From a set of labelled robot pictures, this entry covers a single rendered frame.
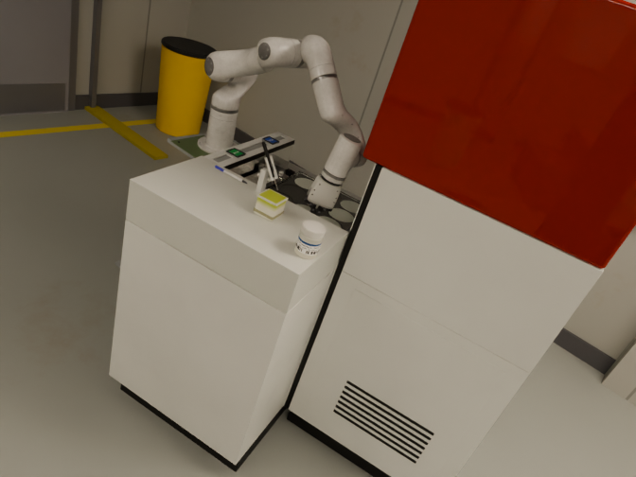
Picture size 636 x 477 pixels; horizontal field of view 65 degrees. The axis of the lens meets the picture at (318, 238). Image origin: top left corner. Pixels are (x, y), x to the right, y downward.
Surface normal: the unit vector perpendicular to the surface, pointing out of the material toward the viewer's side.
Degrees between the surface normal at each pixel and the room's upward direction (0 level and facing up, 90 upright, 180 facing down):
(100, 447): 0
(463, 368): 90
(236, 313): 90
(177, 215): 90
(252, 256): 90
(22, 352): 0
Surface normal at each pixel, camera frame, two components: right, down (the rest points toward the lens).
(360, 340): -0.44, 0.35
